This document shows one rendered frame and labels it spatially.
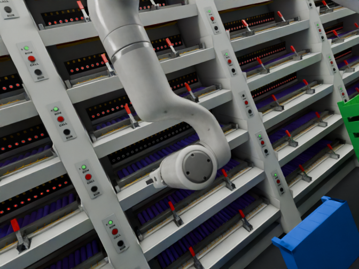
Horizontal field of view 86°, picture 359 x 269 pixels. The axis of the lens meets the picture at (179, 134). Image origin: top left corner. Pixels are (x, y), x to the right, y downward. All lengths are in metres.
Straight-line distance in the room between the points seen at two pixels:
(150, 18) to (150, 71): 0.51
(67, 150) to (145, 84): 0.40
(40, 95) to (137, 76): 0.41
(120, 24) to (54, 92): 0.38
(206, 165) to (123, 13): 0.32
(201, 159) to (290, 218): 0.81
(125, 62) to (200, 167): 0.24
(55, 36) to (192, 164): 0.62
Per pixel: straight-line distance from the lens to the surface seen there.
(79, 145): 0.69
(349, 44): 1.74
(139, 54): 0.39
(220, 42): 0.96
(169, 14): 0.92
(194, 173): 0.36
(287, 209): 1.10
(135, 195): 0.71
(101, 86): 0.73
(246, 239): 0.96
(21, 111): 0.74
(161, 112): 0.38
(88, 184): 0.69
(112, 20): 0.42
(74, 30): 0.81
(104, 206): 0.71
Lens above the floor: 0.70
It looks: 4 degrees down
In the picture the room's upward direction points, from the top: 24 degrees counter-clockwise
